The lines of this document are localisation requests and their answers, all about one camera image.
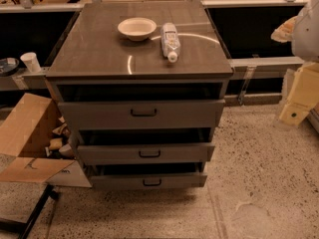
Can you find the black metal stand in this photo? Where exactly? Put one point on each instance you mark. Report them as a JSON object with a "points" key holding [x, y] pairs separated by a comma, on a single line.
{"points": [[23, 229]]}

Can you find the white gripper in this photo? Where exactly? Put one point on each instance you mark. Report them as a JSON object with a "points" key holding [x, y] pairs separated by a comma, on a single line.
{"points": [[307, 34]]}

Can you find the white plastic bottle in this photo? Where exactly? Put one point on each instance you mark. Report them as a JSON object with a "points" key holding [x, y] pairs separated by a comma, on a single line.
{"points": [[170, 43]]}

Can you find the grey drawer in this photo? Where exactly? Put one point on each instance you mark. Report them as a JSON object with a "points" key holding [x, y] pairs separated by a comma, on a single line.
{"points": [[144, 114], [149, 181], [145, 153]]}

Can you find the grey bottom drawer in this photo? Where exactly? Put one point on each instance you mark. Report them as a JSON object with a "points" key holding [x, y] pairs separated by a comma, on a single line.
{"points": [[149, 181]]}

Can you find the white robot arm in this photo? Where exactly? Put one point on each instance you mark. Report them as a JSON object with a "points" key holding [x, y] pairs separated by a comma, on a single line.
{"points": [[305, 36]]}

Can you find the white paper cup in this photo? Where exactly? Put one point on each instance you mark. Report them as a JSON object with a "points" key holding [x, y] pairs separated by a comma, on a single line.
{"points": [[31, 62]]}

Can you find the dark round dish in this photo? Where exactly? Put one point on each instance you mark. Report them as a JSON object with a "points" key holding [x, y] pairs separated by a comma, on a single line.
{"points": [[8, 66]]}

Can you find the grey top drawer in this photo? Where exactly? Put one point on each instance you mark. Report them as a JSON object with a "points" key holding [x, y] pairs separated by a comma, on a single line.
{"points": [[144, 114]]}

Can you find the open cardboard box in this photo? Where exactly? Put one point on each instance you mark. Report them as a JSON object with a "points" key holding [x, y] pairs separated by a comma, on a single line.
{"points": [[27, 135]]}

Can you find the white ceramic bowl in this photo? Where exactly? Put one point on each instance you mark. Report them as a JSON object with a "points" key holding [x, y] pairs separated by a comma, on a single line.
{"points": [[137, 29]]}

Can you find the grey middle drawer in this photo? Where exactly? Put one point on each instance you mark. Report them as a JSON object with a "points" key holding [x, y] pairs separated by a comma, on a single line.
{"points": [[145, 153]]}

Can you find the grey drawer cabinet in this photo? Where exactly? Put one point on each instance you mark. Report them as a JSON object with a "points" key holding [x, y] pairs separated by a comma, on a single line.
{"points": [[99, 64]]}

